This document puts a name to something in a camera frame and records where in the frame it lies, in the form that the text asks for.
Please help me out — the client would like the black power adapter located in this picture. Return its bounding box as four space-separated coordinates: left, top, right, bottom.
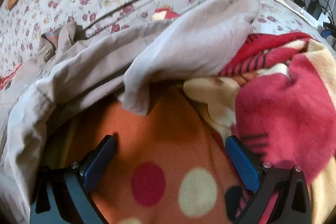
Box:
307 0 323 17

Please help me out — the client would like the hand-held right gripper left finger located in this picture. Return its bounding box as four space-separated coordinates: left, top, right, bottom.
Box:
29 135 117 224

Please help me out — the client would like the printed fleece blanket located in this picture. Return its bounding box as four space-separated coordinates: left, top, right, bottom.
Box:
43 6 336 224

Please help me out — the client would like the grey beige zip jacket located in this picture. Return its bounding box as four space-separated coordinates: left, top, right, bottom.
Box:
0 0 261 224

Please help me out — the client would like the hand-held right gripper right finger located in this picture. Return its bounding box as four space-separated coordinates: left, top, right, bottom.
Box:
225 135 319 224

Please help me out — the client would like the white power strip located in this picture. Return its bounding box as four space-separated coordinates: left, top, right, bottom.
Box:
299 7 334 28

